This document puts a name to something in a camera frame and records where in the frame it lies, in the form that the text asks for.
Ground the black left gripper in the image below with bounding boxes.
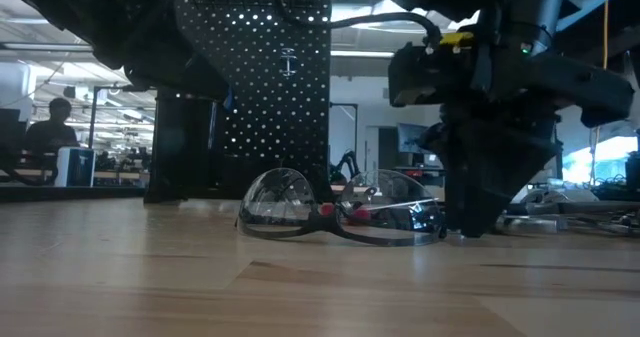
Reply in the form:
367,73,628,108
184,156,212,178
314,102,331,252
123,5,231,102

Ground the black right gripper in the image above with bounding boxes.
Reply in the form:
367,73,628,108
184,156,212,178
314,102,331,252
442,51,636,238

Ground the chrome ratchet wrench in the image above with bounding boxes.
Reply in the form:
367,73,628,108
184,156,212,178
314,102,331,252
518,187,640,219

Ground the red-handled Wiha hex driver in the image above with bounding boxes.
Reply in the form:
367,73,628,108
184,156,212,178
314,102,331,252
317,201,375,224

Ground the clear safety glasses black frame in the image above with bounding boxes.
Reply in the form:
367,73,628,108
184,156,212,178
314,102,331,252
235,166,449,248

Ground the silver peg hook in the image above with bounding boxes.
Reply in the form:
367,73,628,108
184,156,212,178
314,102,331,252
279,47,298,78

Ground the black metal peg board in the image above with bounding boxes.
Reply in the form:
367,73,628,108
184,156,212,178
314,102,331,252
172,0,335,203

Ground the computer monitor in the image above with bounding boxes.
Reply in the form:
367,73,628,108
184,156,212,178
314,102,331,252
396,122,435,155

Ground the large black tool bin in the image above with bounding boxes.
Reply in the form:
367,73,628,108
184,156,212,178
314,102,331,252
143,89,227,204

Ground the ceiling light strip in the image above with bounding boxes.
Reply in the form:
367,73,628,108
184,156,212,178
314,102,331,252
329,50,396,60
0,40,96,54

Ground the person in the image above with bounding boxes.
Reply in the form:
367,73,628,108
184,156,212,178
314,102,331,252
23,97,81,154

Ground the white storage container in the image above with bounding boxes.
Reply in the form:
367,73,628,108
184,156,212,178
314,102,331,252
53,145,97,188

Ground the black metal rack frame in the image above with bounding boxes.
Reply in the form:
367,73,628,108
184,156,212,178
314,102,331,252
87,83,159,188

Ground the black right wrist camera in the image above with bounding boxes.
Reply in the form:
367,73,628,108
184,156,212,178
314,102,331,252
387,41,479,109

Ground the yellow cable tag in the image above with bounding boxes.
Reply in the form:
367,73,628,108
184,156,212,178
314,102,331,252
438,30,476,48

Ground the black aluminium rig frame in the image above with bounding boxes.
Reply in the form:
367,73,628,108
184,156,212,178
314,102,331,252
0,185,147,203

